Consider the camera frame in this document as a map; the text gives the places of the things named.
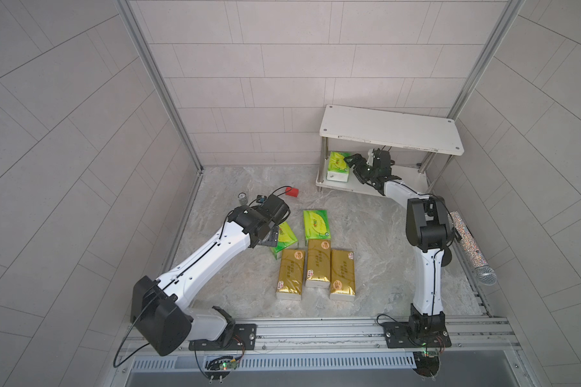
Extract green tissue pack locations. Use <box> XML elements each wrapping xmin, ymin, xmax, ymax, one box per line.
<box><xmin>270</xmin><ymin>222</ymin><xmax>298</xmax><ymax>260</ymax></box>
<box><xmin>303</xmin><ymin>210</ymin><xmax>331</xmax><ymax>241</ymax></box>
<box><xmin>326</xmin><ymin>152</ymin><xmax>351</xmax><ymax>183</ymax></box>

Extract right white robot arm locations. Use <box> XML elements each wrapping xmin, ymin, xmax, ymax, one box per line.
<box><xmin>344</xmin><ymin>149</ymin><xmax>454</xmax><ymax>340</ymax></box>

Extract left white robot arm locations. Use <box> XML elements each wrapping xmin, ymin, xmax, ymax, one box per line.
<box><xmin>130</xmin><ymin>204</ymin><xmax>290</xmax><ymax>356</ymax></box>

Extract gold tissue pack left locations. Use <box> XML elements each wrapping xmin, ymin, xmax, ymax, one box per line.
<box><xmin>276</xmin><ymin>248</ymin><xmax>306</xmax><ymax>301</ymax></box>

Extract gold tissue pack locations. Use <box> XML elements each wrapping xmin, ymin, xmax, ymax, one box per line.
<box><xmin>306</xmin><ymin>239</ymin><xmax>332</xmax><ymax>288</ymax></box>
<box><xmin>330</xmin><ymin>249</ymin><xmax>356</xmax><ymax>302</ymax></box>
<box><xmin>276</xmin><ymin>248</ymin><xmax>306</xmax><ymax>301</ymax></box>

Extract gold tissue pack middle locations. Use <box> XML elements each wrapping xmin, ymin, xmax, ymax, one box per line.
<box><xmin>306</xmin><ymin>239</ymin><xmax>332</xmax><ymax>288</ymax></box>

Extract white two-tier shelf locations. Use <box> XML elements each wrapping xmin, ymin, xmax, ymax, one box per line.
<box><xmin>316</xmin><ymin>105</ymin><xmax>464</xmax><ymax>196</ymax></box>

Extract gold tissue pack right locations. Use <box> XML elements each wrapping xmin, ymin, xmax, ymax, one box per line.
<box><xmin>330</xmin><ymin>249</ymin><xmax>356</xmax><ymax>302</ymax></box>

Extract small metal can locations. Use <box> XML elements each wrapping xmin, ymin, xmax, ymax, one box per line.
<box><xmin>237</xmin><ymin>192</ymin><xmax>248</xmax><ymax>205</ymax></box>

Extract small red block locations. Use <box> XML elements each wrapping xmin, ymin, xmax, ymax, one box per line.
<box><xmin>284</xmin><ymin>187</ymin><xmax>299</xmax><ymax>198</ymax></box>

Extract left circuit board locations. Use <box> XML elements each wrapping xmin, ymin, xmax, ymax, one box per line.
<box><xmin>204</xmin><ymin>356</ymin><xmax>240</xmax><ymax>383</ymax></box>

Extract circuit board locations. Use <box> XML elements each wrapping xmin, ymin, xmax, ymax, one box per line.
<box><xmin>204</xmin><ymin>356</ymin><xmax>240</xmax><ymax>383</ymax></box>
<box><xmin>413</xmin><ymin>351</ymin><xmax>441</xmax><ymax>379</ymax></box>

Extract glitter microphone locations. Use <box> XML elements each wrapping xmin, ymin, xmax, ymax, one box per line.
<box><xmin>450</xmin><ymin>211</ymin><xmax>498</xmax><ymax>286</ymax></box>

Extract right circuit board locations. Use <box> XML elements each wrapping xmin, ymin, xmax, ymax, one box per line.
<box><xmin>413</xmin><ymin>351</ymin><xmax>441</xmax><ymax>379</ymax></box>

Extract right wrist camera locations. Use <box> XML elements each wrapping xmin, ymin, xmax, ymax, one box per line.
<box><xmin>367</xmin><ymin>148</ymin><xmax>392</xmax><ymax>169</ymax></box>

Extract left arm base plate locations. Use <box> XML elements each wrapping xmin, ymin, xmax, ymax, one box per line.
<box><xmin>189</xmin><ymin>323</ymin><xmax>257</xmax><ymax>352</ymax></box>

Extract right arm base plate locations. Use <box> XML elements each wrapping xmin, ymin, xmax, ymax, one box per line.
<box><xmin>379</xmin><ymin>322</ymin><xmax>451</xmax><ymax>349</ymax></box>

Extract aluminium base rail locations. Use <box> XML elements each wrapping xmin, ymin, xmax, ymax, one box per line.
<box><xmin>116</xmin><ymin>316</ymin><xmax>523</xmax><ymax>377</ymax></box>

